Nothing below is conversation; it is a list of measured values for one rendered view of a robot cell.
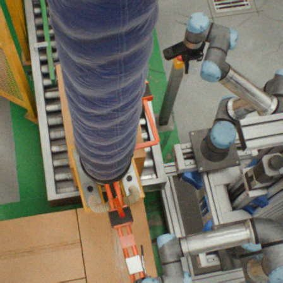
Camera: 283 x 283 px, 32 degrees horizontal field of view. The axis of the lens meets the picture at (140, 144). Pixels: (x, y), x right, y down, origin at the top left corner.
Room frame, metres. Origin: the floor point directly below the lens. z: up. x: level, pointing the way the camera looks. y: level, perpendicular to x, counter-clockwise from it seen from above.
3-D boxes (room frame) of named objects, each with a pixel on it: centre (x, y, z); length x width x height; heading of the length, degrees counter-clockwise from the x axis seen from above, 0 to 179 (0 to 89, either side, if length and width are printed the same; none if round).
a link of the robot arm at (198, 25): (1.03, -0.13, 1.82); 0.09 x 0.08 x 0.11; 82
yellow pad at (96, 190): (0.56, 0.22, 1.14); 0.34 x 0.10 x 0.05; 27
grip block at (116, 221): (0.38, 0.02, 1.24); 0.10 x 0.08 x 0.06; 117
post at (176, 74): (1.35, -0.13, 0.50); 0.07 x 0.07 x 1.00; 20
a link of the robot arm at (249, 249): (0.39, -0.56, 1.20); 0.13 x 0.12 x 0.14; 21
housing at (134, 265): (0.19, -0.07, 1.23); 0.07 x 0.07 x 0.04; 27
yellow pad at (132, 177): (0.65, 0.05, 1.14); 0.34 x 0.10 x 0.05; 27
